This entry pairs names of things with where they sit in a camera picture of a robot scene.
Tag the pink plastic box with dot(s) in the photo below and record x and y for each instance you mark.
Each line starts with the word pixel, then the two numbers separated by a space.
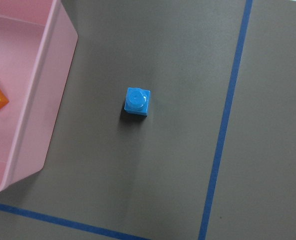
pixel 37 44

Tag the small blue square block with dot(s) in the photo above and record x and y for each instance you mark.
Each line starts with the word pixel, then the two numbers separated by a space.
pixel 137 101

